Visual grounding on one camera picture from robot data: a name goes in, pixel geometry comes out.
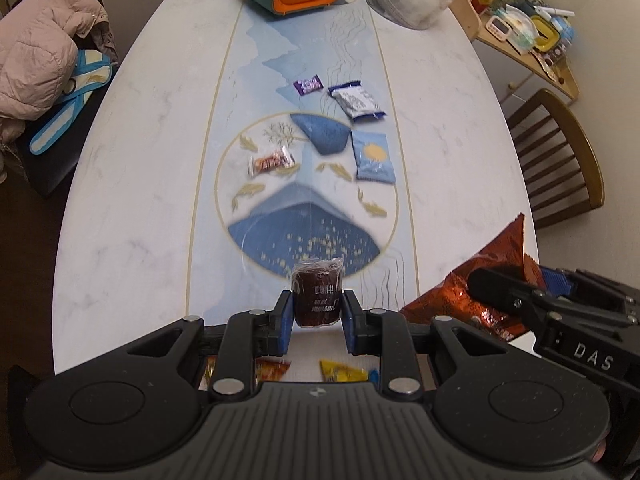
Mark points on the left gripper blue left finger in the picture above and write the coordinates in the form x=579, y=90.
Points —
x=282, y=322

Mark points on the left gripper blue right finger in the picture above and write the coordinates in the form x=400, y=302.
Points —
x=353, y=322

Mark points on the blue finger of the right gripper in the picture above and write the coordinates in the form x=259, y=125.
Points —
x=507, y=295
x=557, y=283

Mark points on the brown foil snack bag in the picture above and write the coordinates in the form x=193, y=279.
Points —
x=505, y=254

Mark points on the red yellow chip bag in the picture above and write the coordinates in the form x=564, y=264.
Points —
x=266, y=370

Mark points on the clear red candy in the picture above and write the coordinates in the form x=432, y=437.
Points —
x=279, y=158

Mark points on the light blue sun cookie packet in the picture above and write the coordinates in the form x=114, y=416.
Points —
x=372, y=157

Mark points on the white blue snack packet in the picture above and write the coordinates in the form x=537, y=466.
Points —
x=356, y=102

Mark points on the purple candy wrapper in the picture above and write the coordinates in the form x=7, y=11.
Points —
x=308, y=85

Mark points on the small yellow snack packet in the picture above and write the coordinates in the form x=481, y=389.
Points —
x=332, y=371

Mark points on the white cardboard box red trim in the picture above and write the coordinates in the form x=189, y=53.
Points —
x=308, y=347

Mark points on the wooden chair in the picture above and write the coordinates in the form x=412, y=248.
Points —
x=562, y=175

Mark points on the wooden side cabinet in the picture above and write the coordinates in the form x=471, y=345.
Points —
x=507, y=45

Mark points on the yellow tissue box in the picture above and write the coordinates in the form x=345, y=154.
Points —
x=548, y=35

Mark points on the wet wipes pack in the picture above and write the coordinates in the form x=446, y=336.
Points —
x=524, y=32

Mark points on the white digital timer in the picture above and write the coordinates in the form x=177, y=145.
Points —
x=498, y=28

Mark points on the blue white bag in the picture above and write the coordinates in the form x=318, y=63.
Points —
x=92, y=70

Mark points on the pink puffer jacket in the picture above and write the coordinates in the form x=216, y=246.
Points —
x=38, y=54

